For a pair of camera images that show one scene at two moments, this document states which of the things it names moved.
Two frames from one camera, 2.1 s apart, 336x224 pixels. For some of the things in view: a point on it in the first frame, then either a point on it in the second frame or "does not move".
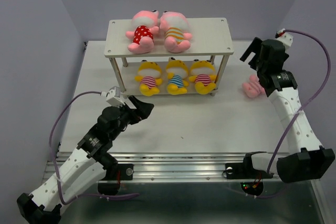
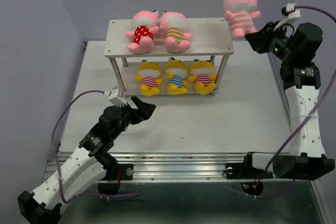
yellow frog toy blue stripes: x=177 y=72 does not move
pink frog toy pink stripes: x=253 y=88 to x=240 y=3
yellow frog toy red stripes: x=203 y=73 does not move
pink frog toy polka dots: x=145 y=25 does not move
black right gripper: x=255 y=46 to x=259 y=40
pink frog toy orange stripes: x=176 y=25 does not move
